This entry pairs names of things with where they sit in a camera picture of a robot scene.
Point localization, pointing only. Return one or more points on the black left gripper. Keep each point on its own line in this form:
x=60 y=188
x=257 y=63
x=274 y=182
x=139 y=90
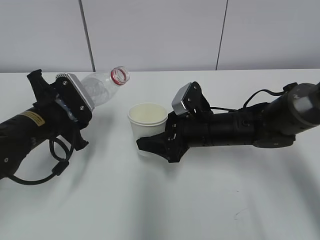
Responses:
x=53 y=118

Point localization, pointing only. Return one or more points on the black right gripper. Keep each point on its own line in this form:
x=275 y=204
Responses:
x=171 y=144

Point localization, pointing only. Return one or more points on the white paper cup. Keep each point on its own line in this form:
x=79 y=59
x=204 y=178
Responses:
x=147 y=119

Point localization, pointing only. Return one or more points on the clear water bottle red label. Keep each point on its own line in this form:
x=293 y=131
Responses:
x=102 y=86

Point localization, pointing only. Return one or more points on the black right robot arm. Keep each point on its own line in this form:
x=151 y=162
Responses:
x=193 y=123

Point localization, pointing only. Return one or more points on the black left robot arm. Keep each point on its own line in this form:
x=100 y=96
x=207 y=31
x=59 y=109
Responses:
x=18 y=137

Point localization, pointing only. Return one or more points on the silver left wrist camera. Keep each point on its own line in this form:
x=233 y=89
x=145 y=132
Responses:
x=75 y=98

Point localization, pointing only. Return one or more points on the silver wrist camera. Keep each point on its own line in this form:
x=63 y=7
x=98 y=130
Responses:
x=189 y=100
x=75 y=98

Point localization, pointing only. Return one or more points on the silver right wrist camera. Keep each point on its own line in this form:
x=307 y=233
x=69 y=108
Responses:
x=189 y=100

